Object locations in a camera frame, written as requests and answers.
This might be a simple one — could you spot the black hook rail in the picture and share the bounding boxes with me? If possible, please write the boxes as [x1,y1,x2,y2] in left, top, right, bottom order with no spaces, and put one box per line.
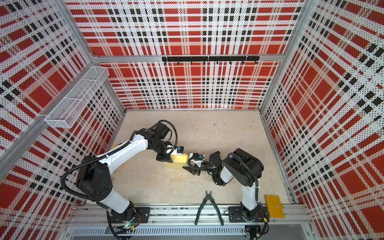
[162,56,260,64]

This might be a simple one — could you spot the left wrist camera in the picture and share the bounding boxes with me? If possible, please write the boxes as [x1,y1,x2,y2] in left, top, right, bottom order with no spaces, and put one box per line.
[174,146,184,155]

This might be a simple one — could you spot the yellow card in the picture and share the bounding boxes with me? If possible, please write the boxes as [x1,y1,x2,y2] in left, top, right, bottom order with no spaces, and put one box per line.
[265,195,285,219]

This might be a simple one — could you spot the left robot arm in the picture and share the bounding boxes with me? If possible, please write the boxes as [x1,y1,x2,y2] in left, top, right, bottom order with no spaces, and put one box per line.
[61,120,178,222]

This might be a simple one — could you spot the white wire mesh basket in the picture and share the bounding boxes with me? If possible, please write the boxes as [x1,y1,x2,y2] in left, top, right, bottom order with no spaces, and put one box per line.
[45,66,109,129]

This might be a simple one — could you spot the yellow paper box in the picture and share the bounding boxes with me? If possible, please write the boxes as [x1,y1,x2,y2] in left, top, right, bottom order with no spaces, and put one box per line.
[164,154,189,169]

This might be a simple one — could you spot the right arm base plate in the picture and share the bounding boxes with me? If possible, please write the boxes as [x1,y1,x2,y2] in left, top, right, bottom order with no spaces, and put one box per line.
[228,206,270,223]

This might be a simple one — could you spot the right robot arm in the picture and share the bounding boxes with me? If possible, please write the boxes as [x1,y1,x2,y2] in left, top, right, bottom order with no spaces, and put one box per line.
[183,148,269,223]

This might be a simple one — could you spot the green handled pliers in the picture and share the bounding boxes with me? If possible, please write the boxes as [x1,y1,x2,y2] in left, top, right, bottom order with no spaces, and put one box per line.
[194,190,225,227]

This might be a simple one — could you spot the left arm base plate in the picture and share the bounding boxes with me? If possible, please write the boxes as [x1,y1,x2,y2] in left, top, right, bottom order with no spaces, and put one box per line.
[107,206,151,225]

